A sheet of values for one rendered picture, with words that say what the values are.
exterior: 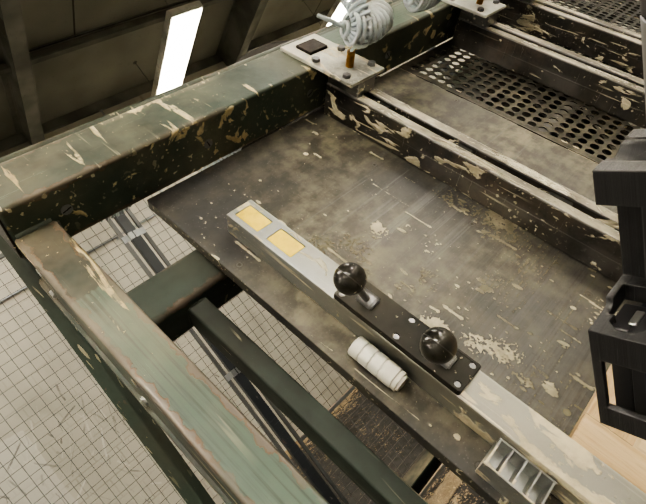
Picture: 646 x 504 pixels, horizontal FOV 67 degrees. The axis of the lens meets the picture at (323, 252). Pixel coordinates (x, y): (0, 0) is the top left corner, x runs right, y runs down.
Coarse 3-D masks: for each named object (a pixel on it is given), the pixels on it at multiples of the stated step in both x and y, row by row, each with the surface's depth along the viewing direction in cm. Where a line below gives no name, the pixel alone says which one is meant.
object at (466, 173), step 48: (288, 48) 97; (336, 48) 98; (336, 96) 96; (384, 96) 94; (384, 144) 94; (432, 144) 86; (480, 144) 86; (480, 192) 84; (528, 192) 78; (576, 240) 76
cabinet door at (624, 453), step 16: (608, 384) 62; (592, 400) 60; (592, 416) 58; (576, 432) 57; (592, 432) 57; (608, 432) 57; (624, 432) 57; (592, 448) 56; (608, 448) 56; (624, 448) 56; (640, 448) 57; (608, 464) 55; (624, 464) 55; (640, 464) 55; (640, 480) 54
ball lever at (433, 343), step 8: (432, 328) 49; (440, 328) 49; (424, 336) 49; (432, 336) 48; (440, 336) 48; (448, 336) 48; (424, 344) 49; (432, 344) 48; (440, 344) 48; (448, 344) 48; (456, 344) 48; (424, 352) 49; (432, 352) 48; (440, 352) 48; (448, 352) 48; (456, 352) 49; (432, 360) 48; (440, 360) 48; (448, 360) 48; (448, 368) 58
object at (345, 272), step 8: (344, 264) 54; (352, 264) 54; (336, 272) 54; (344, 272) 53; (352, 272) 53; (360, 272) 53; (336, 280) 53; (344, 280) 53; (352, 280) 53; (360, 280) 53; (336, 288) 54; (344, 288) 53; (352, 288) 53; (360, 288) 53; (360, 296) 60; (368, 296) 62; (376, 296) 63; (368, 304) 63; (376, 304) 63
